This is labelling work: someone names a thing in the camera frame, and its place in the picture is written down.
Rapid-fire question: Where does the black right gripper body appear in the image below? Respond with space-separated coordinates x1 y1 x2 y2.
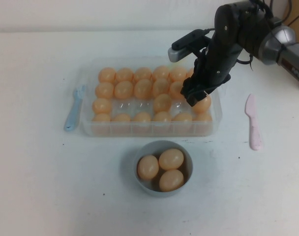
188 36 243 87

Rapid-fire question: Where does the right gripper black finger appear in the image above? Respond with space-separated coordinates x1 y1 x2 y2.
206 82 220 95
180 80 207 107

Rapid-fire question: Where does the clear plastic egg box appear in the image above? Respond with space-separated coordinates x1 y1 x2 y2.
79 56 225 138

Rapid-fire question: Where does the pink plastic knife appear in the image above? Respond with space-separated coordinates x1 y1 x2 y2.
244 93 262 151

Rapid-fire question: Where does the pale grey round bowl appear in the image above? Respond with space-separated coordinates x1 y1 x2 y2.
132 140 193 198

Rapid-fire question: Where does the light blue plastic fork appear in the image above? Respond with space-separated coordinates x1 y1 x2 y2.
63 85 88 132

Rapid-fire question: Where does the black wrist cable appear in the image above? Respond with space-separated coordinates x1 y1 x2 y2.
235 53 255 72

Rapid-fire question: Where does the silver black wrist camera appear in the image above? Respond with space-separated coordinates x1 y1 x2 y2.
168 29 214 62

